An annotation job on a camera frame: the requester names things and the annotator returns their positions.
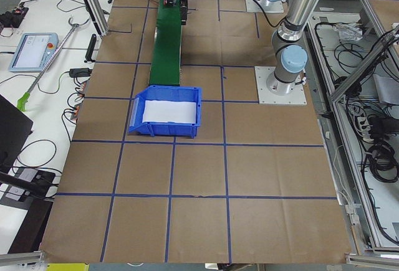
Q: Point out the green conveyor belt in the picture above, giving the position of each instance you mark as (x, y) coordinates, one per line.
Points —
(165, 66)

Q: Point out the blue source bin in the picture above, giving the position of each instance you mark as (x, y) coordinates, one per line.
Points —
(165, 93)

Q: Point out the white foam pad source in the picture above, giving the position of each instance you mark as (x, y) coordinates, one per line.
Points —
(168, 111)

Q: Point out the black power adapter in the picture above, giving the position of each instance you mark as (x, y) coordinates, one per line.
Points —
(80, 72)

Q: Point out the blue teach pendant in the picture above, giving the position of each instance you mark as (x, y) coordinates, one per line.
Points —
(33, 52)

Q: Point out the silver reacher grabber tool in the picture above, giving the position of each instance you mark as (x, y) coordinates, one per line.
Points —
(21, 103)

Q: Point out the black monitor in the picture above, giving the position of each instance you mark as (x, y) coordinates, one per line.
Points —
(15, 128)

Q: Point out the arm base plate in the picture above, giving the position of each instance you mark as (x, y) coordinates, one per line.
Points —
(273, 92)
(269, 7)

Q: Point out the aluminium frame post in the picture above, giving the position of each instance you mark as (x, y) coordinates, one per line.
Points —
(97, 16)

